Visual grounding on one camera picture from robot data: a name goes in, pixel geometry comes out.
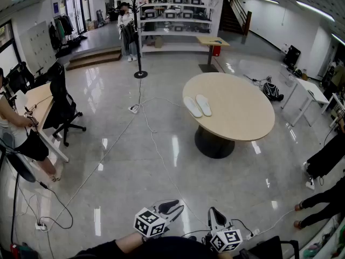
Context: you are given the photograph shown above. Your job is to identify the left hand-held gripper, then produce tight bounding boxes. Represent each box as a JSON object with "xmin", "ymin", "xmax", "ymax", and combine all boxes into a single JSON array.
[{"xmin": 134, "ymin": 199, "xmax": 185, "ymax": 237}]

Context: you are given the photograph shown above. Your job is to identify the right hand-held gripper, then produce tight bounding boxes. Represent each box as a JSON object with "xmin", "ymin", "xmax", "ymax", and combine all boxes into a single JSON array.
[{"xmin": 208, "ymin": 206, "xmax": 243, "ymax": 253}]

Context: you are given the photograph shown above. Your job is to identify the glass entrance door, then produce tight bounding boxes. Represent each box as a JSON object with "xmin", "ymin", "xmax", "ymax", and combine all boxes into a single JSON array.
[{"xmin": 58, "ymin": 0, "xmax": 88, "ymax": 36}]

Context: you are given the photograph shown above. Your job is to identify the black office chair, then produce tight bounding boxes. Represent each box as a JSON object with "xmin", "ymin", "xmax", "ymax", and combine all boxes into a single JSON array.
[
  {"xmin": 5, "ymin": 62, "xmax": 44, "ymax": 94},
  {"xmin": 42, "ymin": 62, "xmax": 87, "ymax": 147}
]

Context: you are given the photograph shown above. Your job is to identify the white looped cable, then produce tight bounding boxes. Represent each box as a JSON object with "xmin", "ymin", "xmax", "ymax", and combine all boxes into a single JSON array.
[{"xmin": 139, "ymin": 97, "xmax": 213, "ymax": 228}]

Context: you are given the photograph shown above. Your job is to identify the clothes rack with garments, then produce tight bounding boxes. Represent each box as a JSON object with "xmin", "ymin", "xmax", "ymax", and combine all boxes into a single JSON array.
[{"xmin": 48, "ymin": 13, "xmax": 75, "ymax": 51}]

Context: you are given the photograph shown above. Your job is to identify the white shelving unit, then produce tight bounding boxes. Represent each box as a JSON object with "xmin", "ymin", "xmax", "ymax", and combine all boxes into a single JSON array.
[{"xmin": 137, "ymin": 0, "xmax": 218, "ymax": 54}]

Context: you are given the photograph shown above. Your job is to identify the white desk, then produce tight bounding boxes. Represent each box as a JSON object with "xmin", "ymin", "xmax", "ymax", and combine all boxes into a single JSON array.
[{"xmin": 281, "ymin": 77, "xmax": 330, "ymax": 127}]

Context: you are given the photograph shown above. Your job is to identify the wooden steps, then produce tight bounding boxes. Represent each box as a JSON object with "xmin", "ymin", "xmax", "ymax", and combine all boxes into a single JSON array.
[{"xmin": 66, "ymin": 46, "xmax": 122, "ymax": 72}]

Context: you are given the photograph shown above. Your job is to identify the green and red tool case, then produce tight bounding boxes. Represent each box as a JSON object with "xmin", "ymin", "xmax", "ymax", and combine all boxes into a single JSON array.
[{"xmin": 10, "ymin": 243, "xmax": 36, "ymax": 259}]

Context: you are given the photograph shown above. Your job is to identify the black cable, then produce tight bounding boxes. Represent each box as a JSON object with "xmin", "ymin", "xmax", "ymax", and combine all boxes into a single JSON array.
[
  {"xmin": 40, "ymin": 181, "xmax": 74, "ymax": 230},
  {"xmin": 244, "ymin": 74, "xmax": 273, "ymax": 87}
]

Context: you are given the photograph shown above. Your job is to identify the black wheeled case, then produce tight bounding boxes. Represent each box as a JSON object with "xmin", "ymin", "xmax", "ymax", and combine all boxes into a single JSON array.
[{"xmin": 282, "ymin": 45, "xmax": 301, "ymax": 70}]

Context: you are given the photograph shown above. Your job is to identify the long thin grey cable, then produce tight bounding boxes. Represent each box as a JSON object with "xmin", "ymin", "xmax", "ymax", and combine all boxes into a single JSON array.
[{"xmin": 45, "ymin": 109, "xmax": 138, "ymax": 226}]

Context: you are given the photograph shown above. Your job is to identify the white slipper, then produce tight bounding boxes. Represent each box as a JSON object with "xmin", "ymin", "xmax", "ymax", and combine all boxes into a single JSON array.
[
  {"xmin": 183, "ymin": 96, "xmax": 203, "ymax": 118},
  {"xmin": 195, "ymin": 94, "xmax": 213, "ymax": 117}
]

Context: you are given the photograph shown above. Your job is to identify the person's left forearm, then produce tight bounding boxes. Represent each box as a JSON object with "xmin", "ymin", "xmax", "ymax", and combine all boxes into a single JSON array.
[{"xmin": 115, "ymin": 232, "xmax": 146, "ymax": 253}]

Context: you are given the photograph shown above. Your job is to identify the white locker cabinet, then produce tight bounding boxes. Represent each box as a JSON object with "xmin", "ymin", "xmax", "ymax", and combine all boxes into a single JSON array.
[{"xmin": 19, "ymin": 20, "xmax": 59, "ymax": 67}]

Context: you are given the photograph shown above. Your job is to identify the black backpack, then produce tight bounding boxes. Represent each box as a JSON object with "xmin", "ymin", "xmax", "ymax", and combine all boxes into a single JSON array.
[{"xmin": 263, "ymin": 82, "xmax": 284, "ymax": 101}]

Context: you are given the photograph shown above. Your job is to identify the row of grey equipment cases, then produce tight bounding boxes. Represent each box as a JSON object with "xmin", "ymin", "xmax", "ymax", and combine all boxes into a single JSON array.
[{"xmin": 144, "ymin": 0, "xmax": 202, "ymax": 32}]

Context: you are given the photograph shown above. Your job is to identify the small square wooden table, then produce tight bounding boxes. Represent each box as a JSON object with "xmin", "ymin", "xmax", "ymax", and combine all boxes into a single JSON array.
[{"xmin": 196, "ymin": 36, "xmax": 231, "ymax": 73}]

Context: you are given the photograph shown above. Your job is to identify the person's black clothing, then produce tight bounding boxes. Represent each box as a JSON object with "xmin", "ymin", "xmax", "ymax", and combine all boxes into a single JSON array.
[{"xmin": 70, "ymin": 236, "xmax": 235, "ymax": 259}]

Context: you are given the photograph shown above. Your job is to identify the round wooden table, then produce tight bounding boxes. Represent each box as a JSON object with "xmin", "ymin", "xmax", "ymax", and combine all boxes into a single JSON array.
[{"xmin": 182, "ymin": 72, "xmax": 275, "ymax": 159}]

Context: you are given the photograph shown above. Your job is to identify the light wooden desk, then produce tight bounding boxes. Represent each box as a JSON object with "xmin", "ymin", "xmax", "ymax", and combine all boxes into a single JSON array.
[{"xmin": 15, "ymin": 82, "xmax": 70, "ymax": 163}]

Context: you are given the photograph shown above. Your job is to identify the dark staircase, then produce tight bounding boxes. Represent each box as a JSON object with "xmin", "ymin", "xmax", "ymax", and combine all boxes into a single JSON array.
[{"xmin": 218, "ymin": 0, "xmax": 253, "ymax": 36}]

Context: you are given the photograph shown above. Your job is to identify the black coat rack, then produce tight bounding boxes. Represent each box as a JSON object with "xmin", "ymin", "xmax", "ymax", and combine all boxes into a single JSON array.
[{"xmin": 124, "ymin": 0, "xmax": 148, "ymax": 79}]

